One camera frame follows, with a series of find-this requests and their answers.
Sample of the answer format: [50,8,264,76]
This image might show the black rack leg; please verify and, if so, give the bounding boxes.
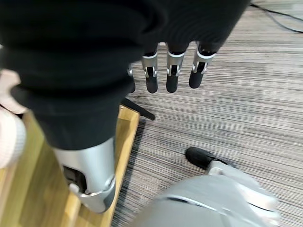
[123,97,156,121]

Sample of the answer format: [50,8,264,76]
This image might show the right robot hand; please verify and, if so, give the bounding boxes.
[0,0,251,214]

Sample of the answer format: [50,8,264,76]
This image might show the pink fluffy slipper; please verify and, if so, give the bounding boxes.
[0,69,27,169]

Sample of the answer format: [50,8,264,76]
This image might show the silver robot leg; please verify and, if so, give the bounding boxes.
[135,159,281,227]

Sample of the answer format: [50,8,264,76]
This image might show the dark robot foot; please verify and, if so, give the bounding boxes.
[185,147,215,170]

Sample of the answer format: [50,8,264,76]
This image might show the black floor cable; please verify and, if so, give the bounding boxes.
[250,3,303,33]

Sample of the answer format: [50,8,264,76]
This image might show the wooden shoe rack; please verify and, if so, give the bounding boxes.
[0,104,141,227]

